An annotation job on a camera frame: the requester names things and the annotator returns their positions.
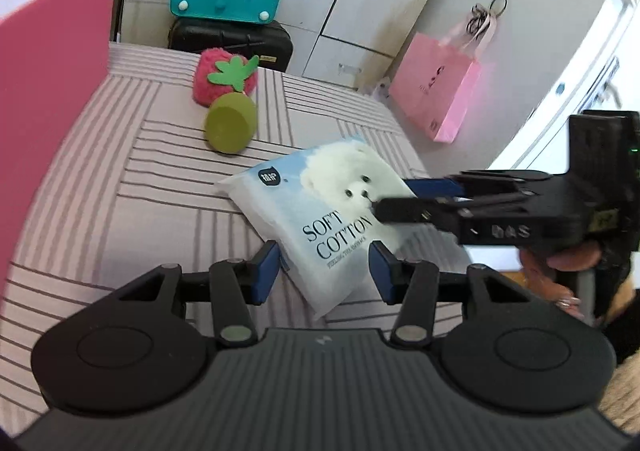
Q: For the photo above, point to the pink cardboard box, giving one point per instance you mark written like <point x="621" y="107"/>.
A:
<point x="50" y="81"/>

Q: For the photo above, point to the green round plush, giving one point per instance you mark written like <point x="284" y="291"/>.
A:
<point x="227" y="126"/>

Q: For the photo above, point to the person's right hand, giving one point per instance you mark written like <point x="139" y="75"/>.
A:
<point x="565" y="261"/>

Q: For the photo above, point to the white plastic bag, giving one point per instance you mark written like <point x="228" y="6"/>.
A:
<point x="377" y="90"/>

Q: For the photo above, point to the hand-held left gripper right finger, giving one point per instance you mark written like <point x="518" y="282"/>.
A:
<point x="381" y="276"/>

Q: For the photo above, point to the white dog cotton pad pack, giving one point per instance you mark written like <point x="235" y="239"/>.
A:
<point x="310" y="191"/>

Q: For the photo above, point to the pink paper shopping bag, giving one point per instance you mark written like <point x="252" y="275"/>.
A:
<point x="435" y="86"/>

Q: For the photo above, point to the blue wall sticker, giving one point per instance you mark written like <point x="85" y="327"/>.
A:
<point x="560" y="88"/>

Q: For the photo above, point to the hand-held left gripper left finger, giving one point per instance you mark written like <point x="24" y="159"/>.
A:
<point x="265" y="273"/>

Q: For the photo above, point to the white door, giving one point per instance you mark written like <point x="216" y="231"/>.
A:
<point x="575" y="131"/>

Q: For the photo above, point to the black suitcase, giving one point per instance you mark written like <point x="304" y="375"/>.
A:
<point x="225" y="38"/>

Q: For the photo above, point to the red strawberry plush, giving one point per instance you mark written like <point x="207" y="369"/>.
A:
<point x="220" y="76"/>

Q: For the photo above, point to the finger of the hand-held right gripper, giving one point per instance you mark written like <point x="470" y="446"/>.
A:
<point x="435" y="187"/>
<point x="410" y="211"/>

